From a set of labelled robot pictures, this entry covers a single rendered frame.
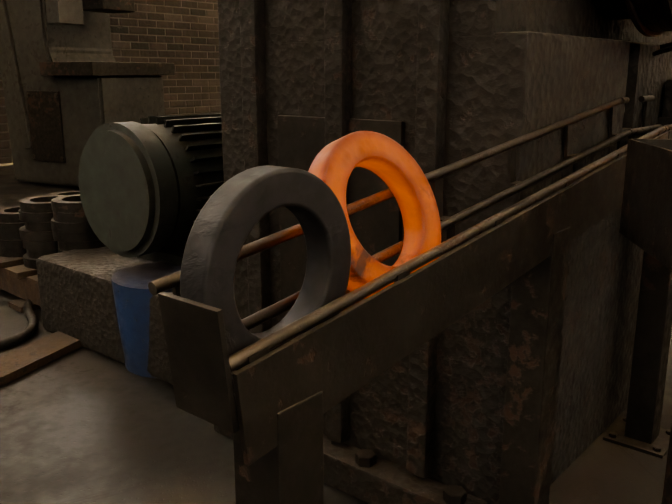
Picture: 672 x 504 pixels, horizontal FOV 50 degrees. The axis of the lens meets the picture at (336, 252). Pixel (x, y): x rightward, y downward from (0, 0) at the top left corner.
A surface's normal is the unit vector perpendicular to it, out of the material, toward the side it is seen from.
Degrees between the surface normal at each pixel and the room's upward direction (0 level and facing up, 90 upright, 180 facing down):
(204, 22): 90
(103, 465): 0
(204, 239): 62
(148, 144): 45
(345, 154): 67
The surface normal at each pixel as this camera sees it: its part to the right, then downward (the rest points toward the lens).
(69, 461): 0.00, -0.97
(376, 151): 0.68, -0.22
